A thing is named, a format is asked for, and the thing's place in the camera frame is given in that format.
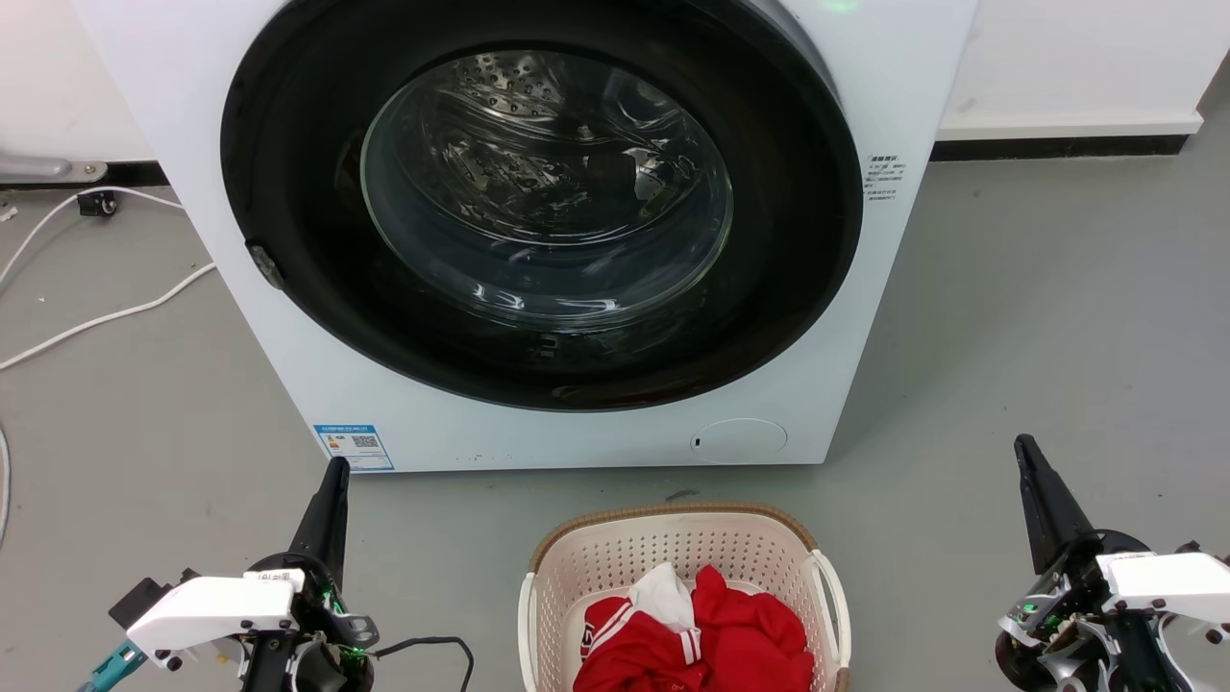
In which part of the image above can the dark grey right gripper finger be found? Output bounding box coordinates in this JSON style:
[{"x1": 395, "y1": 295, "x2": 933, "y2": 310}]
[{"x1": 1014, "y1": 434, "x2": 1097, "y2": 578}]

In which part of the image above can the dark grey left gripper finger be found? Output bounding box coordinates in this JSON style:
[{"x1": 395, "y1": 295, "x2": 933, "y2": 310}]
[{"x1": 287, "y1": 457, "x2": 352, "y2": 589}]

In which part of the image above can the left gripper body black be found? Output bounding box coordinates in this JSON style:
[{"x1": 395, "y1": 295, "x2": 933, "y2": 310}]
[{"x1": 240, "y1": 552, "x2": 381, "y2": 692}]

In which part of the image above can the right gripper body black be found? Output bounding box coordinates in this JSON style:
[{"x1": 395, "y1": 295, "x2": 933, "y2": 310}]
[{"x1": 994, "y1": 530, "x2": 1185, "y2": 692}]

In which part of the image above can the white perforated laundry basket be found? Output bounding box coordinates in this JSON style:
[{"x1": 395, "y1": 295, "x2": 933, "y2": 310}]
[{"x1": 518, "y1": 502, "x2": 853, "y2": 692}]

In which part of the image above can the blue energy label sticker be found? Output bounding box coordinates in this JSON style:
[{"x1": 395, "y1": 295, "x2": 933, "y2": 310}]
[{"x1": 312, "y1": 423, "x2": 396, "y2": 473}]

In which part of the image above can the round white filter cover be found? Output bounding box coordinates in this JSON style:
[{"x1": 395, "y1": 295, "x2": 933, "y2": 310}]
[{"x1": 690, "y1": 417, "x2": 789, "y2": 464}]

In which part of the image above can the red garment with white stripes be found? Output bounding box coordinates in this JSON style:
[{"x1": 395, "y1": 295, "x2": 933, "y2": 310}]
[{"x1": 574, "y1": 565, "x2": 816, "y2": 692}]

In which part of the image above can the black round washer door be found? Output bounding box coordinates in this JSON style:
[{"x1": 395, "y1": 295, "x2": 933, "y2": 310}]
[{"x1": 220, "y1": 0, "x2": 864, "y2": 412}]

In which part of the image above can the printed text warning sticker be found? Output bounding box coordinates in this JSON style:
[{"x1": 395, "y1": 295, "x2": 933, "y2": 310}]
[{"x1": 862, "y1": 152, "x2": 908, "y2": 203}]

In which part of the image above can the grey metal bar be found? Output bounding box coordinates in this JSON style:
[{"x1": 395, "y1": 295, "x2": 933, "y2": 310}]
[{"x1": 0, "y1": 153, "x2": 110, "y2": 185}]

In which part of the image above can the white front-load washing machine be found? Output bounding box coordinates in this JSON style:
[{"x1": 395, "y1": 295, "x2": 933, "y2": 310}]
[{"x1": 73, "y1": 0, "x2": 981, "y2": 475}]

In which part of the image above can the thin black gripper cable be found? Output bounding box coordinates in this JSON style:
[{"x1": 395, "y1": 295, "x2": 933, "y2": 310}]
[{"x1": 369, "y1": 635, "x2": 477, "y2": 692}]

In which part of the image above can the white floor cable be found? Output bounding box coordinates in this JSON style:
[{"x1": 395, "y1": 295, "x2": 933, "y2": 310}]
[
  {"x1": 0, "y1": 261, "x2": 218, "y2": 373},
  {"x1": 0, "y1": 185, "x2": 185, "y2": 289}
]

